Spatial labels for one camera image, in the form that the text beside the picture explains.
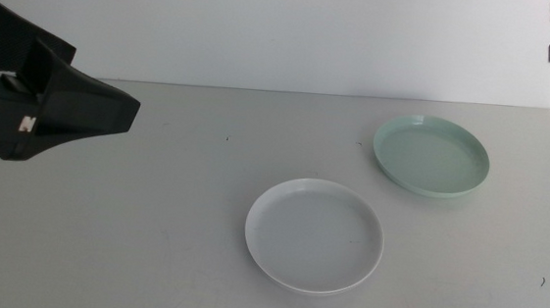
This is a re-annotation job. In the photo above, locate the white shallow bowl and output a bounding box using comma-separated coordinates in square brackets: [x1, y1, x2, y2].
[239, 173, 389, 299]

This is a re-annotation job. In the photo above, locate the pale green shallow bowl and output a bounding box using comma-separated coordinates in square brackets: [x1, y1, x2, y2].
[369, 111, 495, 202]

